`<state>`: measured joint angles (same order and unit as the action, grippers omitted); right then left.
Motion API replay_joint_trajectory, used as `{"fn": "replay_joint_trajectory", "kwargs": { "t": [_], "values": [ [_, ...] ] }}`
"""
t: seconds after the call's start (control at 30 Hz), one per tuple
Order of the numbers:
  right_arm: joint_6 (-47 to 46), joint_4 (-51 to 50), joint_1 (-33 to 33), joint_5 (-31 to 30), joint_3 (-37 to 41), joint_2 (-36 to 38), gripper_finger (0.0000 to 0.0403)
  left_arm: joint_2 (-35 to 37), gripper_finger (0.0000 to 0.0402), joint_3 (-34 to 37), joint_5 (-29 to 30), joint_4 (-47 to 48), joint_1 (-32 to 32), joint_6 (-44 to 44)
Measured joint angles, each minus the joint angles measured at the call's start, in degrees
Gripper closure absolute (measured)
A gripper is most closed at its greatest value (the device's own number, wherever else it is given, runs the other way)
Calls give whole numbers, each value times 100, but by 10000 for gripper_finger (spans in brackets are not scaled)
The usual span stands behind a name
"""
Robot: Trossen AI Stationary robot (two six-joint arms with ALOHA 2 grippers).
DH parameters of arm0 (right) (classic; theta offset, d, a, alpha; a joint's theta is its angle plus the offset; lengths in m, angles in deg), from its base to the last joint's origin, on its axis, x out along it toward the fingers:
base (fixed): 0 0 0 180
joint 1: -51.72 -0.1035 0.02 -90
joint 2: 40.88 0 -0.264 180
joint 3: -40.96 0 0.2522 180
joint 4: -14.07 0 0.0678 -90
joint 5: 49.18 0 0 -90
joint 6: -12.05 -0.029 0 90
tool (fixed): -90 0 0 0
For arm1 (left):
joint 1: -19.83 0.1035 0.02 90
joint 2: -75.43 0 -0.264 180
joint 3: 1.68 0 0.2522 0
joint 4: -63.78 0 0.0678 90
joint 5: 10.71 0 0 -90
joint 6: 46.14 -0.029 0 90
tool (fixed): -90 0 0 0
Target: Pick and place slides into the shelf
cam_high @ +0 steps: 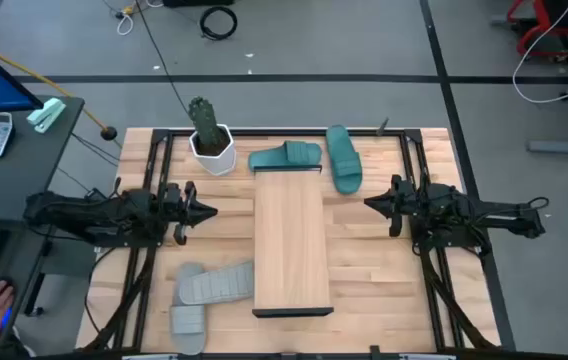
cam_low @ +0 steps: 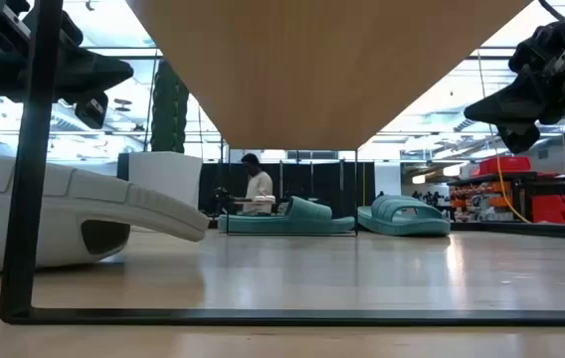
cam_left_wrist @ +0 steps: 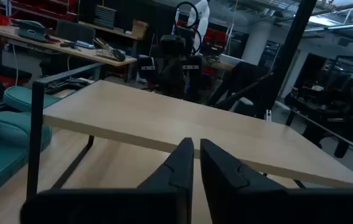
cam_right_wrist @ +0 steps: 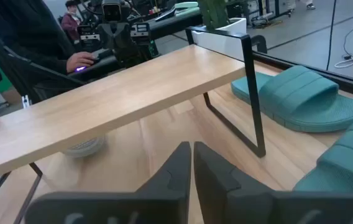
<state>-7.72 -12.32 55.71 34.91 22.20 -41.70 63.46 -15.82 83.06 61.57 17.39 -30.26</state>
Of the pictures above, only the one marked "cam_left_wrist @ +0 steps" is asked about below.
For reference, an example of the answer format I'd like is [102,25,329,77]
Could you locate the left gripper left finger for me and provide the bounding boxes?
[20,137,195,224]

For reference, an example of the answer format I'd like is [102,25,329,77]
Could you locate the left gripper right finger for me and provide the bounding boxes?
[199,138,353,224]

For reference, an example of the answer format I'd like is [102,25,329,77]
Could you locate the cardboard box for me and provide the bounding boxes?
[132,20,149,40]

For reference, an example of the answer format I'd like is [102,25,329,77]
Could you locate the wooden workbench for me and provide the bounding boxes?
[0,23,138,82]

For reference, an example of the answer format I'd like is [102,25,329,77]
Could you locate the grey equipment case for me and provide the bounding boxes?
[17,19,47,42]

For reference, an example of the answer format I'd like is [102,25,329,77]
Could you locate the black and red stool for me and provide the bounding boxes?
[0,64,33,94]

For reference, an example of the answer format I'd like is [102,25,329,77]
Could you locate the ceiling light strip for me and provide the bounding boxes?
[303,21,353,33]

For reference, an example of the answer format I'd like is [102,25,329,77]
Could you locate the wooden shelf with black frame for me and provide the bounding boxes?
[25,62,353,200]

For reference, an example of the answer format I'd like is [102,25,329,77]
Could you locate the black table frame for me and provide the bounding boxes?
[285,108,353,159]

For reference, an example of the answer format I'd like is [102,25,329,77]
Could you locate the black rig post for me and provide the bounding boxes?
[257,0,318,121]

